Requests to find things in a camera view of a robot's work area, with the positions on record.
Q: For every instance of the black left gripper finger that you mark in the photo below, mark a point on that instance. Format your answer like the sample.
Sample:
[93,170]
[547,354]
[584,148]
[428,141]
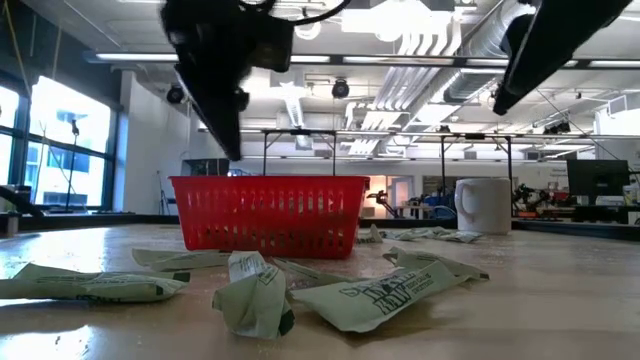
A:
[220,105]

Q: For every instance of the black background screen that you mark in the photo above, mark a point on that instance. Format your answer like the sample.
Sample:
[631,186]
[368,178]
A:
[207,167]

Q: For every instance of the large glass window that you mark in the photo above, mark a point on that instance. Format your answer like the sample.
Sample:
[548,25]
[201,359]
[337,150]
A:
[65,130]

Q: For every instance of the black computer monitor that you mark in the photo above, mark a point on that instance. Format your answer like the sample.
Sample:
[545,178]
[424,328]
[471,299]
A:
[597,182]

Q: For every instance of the black tripod stand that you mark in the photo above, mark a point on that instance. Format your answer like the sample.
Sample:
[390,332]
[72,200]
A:
[75,127]

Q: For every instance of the red plastic mesh basket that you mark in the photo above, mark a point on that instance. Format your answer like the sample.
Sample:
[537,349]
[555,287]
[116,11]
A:
[270,215]

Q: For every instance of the black background rig frame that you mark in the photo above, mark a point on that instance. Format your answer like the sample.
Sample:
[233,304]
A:
[300,132]
[475,136]

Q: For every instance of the black ceiling spotlight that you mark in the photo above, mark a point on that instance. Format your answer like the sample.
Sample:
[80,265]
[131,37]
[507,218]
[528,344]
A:
[340,88]
[175,94]

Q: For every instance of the green white stevia packet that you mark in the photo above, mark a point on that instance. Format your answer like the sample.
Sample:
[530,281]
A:
[252,300]
[410,233]
[462,236]
[370,300]
[175,259]
[45,271]
[370,236]
[310,272]
[90,290]
[425,260]

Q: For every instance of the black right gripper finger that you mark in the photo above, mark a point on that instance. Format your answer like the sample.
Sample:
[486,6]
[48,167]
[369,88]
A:
[512,37]
[560,40]

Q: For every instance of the white ceramic mug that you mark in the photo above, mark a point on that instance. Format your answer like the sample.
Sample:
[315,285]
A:
[484,205]

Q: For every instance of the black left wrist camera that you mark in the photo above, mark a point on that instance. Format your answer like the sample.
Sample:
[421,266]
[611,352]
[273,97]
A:
[272,45]

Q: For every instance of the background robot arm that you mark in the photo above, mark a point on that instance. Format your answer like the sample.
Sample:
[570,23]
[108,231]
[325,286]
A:
[530,197]
[382,200]

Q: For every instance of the silver air duct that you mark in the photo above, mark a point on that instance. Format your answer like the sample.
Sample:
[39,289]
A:
[475,75]

